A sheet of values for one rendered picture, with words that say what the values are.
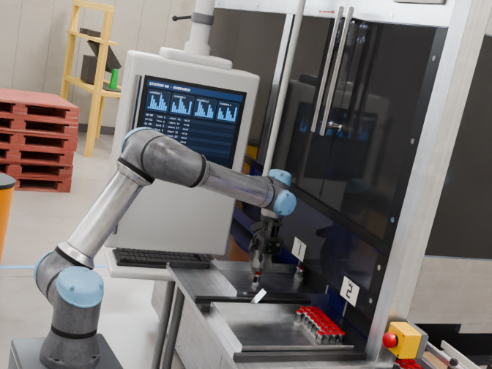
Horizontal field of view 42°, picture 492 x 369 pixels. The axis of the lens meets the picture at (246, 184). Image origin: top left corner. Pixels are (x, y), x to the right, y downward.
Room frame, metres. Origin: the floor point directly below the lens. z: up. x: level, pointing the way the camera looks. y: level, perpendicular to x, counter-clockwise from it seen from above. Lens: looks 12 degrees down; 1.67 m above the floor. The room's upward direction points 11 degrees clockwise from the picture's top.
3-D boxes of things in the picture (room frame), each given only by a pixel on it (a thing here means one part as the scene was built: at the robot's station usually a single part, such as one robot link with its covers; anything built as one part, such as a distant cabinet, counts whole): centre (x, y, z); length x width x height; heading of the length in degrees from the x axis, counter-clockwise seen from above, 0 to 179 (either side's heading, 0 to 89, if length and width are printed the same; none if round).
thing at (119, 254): (2.30, 0.24, 0.82); 0.40 x 0.14 x 0.02; 111
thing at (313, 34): (2.29, -0.15, 1.50); 0.47 x 0.01 x 0.59; 24
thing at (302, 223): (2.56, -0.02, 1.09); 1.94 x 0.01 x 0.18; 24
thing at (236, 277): (2.06, -0.14, 0.90); 0.34 x 0.26 x 0.04; 114
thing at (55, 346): (1.51, 0.36, 0.84); 0.15 x 0.15 x 0.10
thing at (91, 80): (8.17, 1.84, 0.88); 1.31 x 1.17 x 1.76; 32
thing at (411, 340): (1.58, -0.49, 0.99); 0.08 x 0.07 x 0.07; 114
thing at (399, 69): (1.87, -0.34, 1.50); 0.43 x 0.01 x 0.59; 24
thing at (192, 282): (1.88, -0.15, 0.87); 0.70 x 0.48 x 0.02; 24
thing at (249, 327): (1.71, -0.18, 0.90); 0.34 x 0.26 x 0.04; 114
